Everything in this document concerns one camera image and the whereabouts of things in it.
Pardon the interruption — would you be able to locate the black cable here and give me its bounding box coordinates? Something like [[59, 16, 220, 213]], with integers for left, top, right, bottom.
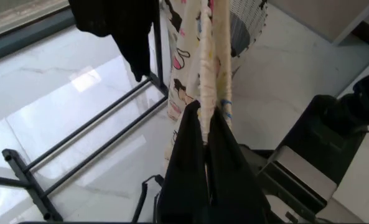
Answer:
[[131, 174, 166, 223]]

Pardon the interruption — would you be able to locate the window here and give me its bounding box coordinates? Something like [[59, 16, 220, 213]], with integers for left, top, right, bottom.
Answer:
[[0, 0, 76, 66]]

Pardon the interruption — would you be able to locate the black clothes rack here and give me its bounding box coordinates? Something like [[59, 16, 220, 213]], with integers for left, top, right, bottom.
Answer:
[[0, 18, 169, 222]]

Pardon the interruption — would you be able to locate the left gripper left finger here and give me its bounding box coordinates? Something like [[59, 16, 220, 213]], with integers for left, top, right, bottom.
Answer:
[[156, 100, 210, 223]]

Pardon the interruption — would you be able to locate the white laundry basket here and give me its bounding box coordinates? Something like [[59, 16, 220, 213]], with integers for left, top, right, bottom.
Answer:
[[229, 0, 269, 68]]

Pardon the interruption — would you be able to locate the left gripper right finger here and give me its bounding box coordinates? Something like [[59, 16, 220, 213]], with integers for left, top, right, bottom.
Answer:
[[205, 107, 272, 223]]

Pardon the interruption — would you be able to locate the black garment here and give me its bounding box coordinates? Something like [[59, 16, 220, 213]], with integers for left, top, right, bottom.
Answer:
[[68, 0, 161, 82]]

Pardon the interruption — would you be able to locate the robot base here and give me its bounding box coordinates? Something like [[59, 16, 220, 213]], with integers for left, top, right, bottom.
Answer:
[[238, 73, 369, 223]]

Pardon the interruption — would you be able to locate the cream printed garment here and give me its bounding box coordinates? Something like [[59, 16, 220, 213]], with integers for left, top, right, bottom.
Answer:
[[164, 0, 235, 169]]

